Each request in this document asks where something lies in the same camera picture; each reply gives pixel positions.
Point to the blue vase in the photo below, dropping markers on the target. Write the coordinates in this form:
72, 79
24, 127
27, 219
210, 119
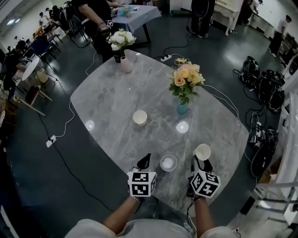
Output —
182, 109

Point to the white flower bouquet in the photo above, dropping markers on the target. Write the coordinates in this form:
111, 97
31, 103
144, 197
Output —
122, 38

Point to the green rolled mat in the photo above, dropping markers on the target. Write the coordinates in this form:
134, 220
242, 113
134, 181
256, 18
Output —
179, 12

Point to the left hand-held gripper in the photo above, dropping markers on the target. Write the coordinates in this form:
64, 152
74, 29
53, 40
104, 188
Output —
142, 184

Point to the cloth-covered table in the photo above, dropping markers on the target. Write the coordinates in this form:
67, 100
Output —
137, 16

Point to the person's legs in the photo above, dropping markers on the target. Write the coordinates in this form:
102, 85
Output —
151, 206

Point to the person's white shirt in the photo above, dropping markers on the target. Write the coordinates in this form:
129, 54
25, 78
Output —
151, 230

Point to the cardboard box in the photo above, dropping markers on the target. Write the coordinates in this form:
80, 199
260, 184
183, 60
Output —
270, 172

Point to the person's left forearm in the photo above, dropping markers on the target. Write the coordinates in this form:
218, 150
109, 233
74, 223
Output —
118, 213

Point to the beige waste bin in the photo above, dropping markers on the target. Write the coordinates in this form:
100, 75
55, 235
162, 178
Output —
42, 75

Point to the wooden chair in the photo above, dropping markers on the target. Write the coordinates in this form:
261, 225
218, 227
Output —
32, 96

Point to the teal pouch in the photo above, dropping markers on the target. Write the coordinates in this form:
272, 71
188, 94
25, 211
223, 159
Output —
122, 13

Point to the yellow flower bouquet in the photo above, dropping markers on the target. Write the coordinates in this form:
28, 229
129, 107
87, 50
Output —
186, 80

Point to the person's right forearm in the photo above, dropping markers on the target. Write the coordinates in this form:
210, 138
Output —
203, 216

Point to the white power strip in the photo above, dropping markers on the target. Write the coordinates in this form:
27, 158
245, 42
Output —
258, 126
166, 57
50, 141

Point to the blue chair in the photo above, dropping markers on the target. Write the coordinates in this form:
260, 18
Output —
42, 46

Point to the white steel frame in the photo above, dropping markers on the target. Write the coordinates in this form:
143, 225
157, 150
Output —
289, 130

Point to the black bottle white lid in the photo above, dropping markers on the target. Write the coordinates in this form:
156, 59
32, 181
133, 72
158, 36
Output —
116, 54

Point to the yellow drink bottle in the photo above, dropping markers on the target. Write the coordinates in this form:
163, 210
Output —
127, 11

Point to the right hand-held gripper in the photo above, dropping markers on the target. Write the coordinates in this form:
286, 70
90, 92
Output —
206, 186

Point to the white dressing table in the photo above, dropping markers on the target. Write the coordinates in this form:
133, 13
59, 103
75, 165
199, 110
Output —
227, 11

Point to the round white table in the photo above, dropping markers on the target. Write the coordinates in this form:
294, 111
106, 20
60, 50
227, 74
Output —
30, 68

